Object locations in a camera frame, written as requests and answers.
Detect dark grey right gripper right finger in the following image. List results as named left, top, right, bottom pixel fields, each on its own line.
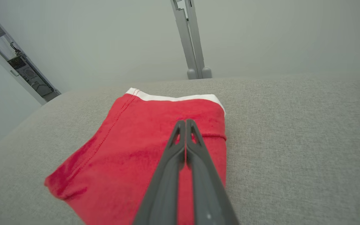
left=186, top=119, right=240, bottom=225

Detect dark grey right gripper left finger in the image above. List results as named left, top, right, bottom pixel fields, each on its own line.
left=132, top=120, right=187, bottom=225

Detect red and white shorts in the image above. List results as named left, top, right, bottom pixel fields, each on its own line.
left=44, top=87, right=227, bottom=225

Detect grey computer tower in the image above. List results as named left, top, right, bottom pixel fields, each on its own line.
left=7, top=56, right=55, bottom=97

